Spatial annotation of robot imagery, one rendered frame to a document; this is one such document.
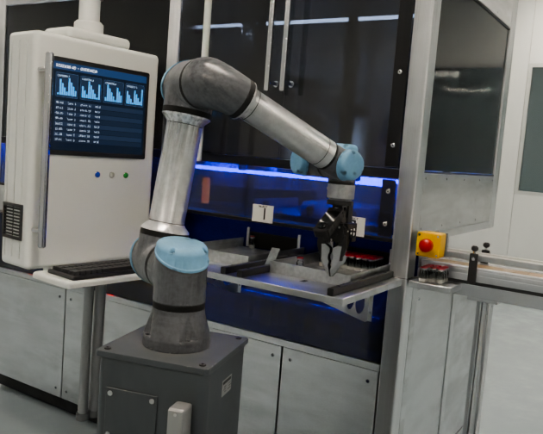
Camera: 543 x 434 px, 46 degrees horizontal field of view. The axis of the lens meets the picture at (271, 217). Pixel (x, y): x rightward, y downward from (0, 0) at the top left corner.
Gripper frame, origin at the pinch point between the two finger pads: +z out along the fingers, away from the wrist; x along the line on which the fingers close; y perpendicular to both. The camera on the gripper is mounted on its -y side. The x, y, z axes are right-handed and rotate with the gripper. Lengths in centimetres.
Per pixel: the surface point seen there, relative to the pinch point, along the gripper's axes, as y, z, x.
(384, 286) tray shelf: 13.8, 3.7, -10.9
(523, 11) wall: 484, -190, 66
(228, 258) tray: 1.1, 1.7, 35.2
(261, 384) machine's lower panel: 28, 48, 36
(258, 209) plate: 27, -12, 43
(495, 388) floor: 216, 88, -3
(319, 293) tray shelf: -12.0, 3.7, -3.6
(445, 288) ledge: 27.1, 3.7, -24.2
